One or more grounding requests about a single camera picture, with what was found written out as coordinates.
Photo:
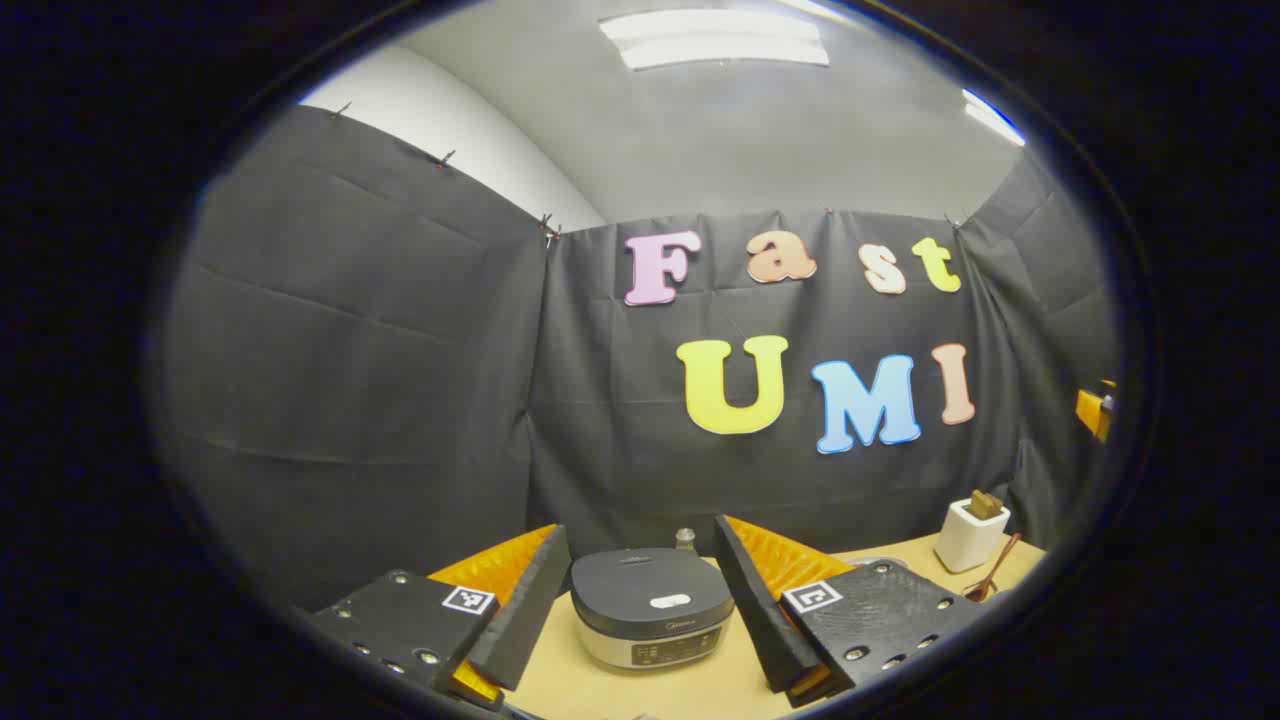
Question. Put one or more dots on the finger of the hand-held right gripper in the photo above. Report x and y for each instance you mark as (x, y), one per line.
(1095, 410)

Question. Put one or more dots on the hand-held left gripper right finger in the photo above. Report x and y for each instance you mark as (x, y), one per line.
(755, 610)

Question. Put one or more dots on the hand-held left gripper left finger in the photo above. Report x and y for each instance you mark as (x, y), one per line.
(525, 620)

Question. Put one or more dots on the black silver rice cooker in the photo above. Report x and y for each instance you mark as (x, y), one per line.
(640, 600)

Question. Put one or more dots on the white chopstick holder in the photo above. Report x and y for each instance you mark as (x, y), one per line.
(968, 545)

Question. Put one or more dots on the brown wooden spoon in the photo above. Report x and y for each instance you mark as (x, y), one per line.
(985, 585)

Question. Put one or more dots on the small glass bottle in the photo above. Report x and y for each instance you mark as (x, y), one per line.
(685, 541)

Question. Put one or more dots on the flat wooden utensil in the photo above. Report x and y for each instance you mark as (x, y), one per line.
(985, 504)

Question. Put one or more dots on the black backdrop cloth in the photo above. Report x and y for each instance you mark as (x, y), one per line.
(400, 380)

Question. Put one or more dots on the large ceiling light panel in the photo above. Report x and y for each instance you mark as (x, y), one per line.
(715, 40)

